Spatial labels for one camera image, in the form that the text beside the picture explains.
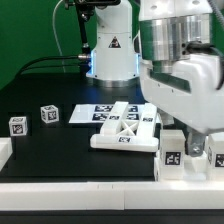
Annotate white tag base sheet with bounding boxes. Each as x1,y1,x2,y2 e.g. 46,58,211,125
69,104,144,124

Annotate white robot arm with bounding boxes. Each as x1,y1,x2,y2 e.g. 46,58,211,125
136,0,224,157

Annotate white left wall block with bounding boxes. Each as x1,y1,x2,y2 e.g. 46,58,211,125
0,138,12,171

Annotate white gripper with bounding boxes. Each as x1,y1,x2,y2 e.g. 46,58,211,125
139,54,224,157

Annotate grey thin cable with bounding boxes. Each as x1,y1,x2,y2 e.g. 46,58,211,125
52,0,67,74

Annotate white chair back frame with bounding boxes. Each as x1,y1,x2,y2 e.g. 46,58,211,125
90,101,159,152

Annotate black cables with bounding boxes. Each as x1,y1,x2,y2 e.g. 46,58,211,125
14,54,92,78

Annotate white chair seat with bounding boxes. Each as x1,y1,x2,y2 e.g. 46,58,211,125
153,151,224,183

